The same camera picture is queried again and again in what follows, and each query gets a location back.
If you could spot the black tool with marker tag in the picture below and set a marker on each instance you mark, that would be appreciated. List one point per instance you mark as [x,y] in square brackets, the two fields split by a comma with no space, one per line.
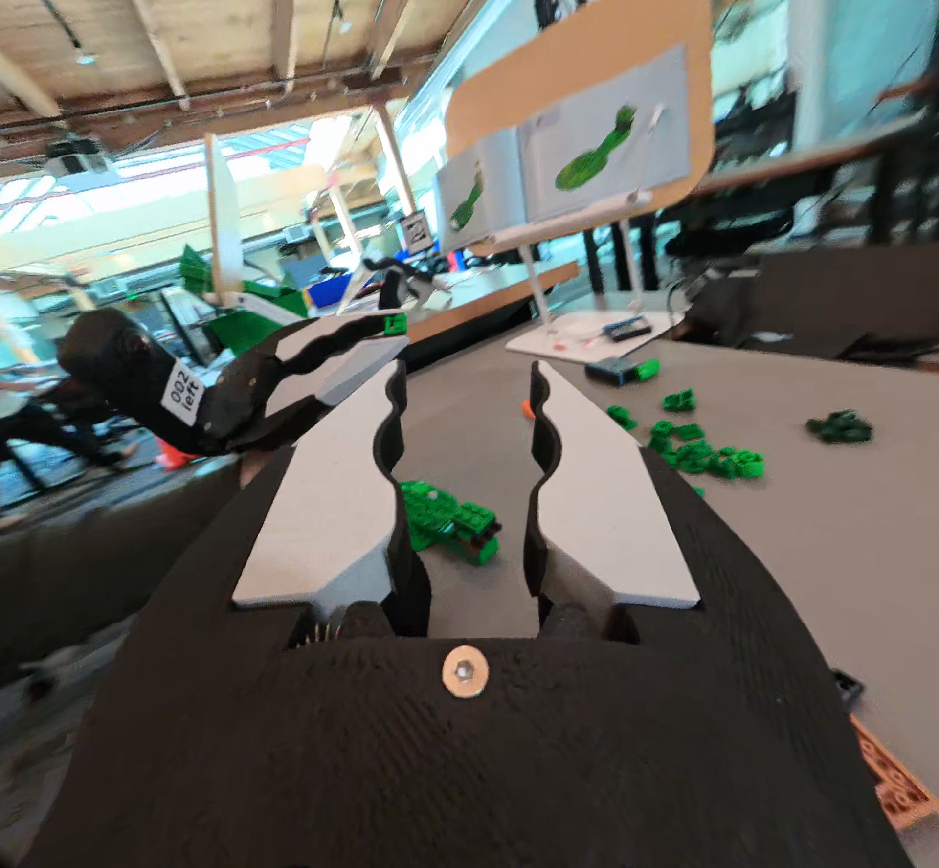
[392,288]

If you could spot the small green brick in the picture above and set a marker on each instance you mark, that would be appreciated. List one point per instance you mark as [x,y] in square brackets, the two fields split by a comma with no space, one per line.
[396,324]

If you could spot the small black device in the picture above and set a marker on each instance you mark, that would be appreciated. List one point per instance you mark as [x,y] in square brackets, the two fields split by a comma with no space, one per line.
[627,330]

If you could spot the salmon notched brick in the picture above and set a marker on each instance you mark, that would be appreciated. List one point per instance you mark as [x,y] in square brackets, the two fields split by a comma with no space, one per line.
[895,780]

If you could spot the black flat block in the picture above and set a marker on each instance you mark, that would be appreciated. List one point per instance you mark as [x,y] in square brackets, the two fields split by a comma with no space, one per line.
[609,373]

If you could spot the open instruction booklet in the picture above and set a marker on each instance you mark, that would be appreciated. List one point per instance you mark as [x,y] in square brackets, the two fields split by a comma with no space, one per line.
[623,178]

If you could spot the black wedge brick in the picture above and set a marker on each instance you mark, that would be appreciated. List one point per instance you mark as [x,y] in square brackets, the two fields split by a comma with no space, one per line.
[847,690]

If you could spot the pile of dark green bricks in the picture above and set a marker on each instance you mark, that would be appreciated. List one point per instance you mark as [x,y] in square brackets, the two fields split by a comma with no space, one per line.
[840,428]

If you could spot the grey desk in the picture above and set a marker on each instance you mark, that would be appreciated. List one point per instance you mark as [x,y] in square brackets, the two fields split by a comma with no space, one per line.
[807,552]

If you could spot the long wooden table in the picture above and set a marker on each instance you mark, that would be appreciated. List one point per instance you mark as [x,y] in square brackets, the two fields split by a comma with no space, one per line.
[807,153]

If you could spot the green building baseplate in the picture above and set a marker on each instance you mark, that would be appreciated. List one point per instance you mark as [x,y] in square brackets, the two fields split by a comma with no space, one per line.
[249,325]

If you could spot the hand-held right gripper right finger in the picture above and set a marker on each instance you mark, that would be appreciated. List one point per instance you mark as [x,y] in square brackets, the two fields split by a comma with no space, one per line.
[609,523]

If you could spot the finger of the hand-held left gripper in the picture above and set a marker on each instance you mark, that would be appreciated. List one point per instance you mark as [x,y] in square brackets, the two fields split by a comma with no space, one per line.
[297,349]
[367,369]

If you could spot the green brick animal model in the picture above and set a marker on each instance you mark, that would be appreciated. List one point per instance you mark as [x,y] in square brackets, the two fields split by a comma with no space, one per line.
[440,516]

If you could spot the blue storage bin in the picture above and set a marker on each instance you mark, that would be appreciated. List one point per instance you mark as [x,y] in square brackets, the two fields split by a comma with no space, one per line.
[330,288]

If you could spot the wooden book stand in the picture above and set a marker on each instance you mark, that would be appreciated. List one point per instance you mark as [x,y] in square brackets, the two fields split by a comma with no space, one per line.
[587,39]

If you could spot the single green brick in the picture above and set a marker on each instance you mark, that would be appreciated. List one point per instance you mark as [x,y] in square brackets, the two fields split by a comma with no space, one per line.
[645,369]

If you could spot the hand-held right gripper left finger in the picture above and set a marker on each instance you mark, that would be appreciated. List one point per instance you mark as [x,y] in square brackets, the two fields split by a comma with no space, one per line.
[330,516]

